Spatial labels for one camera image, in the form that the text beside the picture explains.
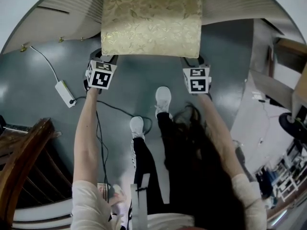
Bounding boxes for black chair base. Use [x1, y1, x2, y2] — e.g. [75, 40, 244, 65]
[278, 112, 307, 137]

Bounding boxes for person's right forearm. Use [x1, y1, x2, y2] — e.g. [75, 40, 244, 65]
[198, 93, 243, 179]

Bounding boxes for person's black trousers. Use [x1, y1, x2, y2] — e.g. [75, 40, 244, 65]
[130, 111, 192, 215]

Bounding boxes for person's white shirt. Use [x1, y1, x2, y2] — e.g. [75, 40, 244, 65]
[71, 173, 267, 230]

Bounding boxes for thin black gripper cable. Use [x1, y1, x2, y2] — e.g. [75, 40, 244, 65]
[95, 110, 111, 203]

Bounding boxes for white curved vanity desk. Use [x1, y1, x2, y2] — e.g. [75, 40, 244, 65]
[0, 0, 307, 55]

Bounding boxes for person's left forearm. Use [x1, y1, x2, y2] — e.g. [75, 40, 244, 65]
[73, 89, 103, 184]

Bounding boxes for black power cable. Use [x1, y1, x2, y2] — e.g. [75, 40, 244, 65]
[73, 99, 153, 136]

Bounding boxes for dark wooden staircase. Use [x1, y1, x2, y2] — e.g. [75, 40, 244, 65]
[0, 117, 75, 230]

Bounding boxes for person's left white shoe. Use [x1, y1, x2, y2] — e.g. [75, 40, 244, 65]
[129, 115, 145, 141]

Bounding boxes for cream upholstered stool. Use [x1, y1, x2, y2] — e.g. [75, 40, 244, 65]
[100, 0, 202, 59]

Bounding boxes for person's right white shoe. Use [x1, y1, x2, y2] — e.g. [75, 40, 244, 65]
[155, 86, 172, 119]

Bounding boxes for grey harness strap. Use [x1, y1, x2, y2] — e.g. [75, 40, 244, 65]
[130, 173, 151, 230]

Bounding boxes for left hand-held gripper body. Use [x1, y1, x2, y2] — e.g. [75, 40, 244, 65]
[83, 48, 118, 95]

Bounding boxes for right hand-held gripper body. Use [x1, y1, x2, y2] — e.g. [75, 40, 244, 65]
[179, 55, 213, 98]

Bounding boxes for person's white shoe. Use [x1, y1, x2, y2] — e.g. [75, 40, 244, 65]
[129, 115, 145, 141]
[155, 86, 172, 119]

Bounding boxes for white power strip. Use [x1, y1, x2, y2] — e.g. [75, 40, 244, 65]
[54, 80, 77, 109]

